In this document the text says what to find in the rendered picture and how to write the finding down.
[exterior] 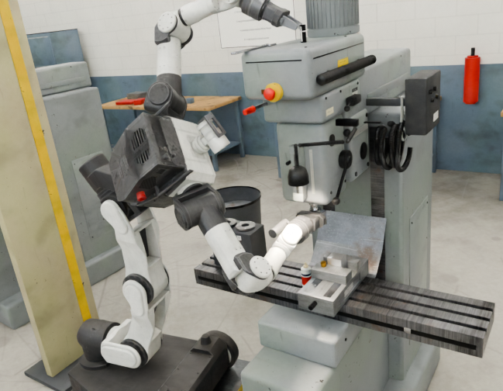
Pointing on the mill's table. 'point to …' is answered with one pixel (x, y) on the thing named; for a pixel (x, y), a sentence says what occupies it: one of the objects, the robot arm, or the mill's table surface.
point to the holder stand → (248, 237)
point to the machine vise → (329, 294)
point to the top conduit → (345, 70)
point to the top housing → (301, 66)
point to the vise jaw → (332, 273)
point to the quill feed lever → (342, 171)
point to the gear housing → (315, 109)
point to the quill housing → (313, 158)
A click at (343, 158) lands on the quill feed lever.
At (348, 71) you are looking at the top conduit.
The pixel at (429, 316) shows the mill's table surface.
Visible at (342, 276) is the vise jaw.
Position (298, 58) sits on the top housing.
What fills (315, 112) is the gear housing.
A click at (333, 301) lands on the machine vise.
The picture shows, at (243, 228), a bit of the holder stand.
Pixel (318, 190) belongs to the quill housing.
